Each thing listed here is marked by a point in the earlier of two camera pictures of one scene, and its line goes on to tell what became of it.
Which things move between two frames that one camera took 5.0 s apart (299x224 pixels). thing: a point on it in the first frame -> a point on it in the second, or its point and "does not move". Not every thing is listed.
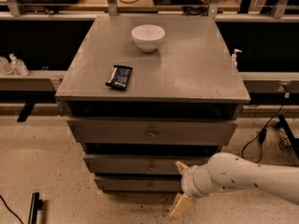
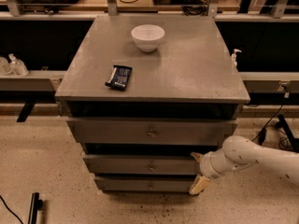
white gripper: x=187 y=182 -> x=206 y=165
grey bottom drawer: x=140 y=183 does not move
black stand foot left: x=36 y=204 does not move
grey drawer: x=141 y=163 does not move
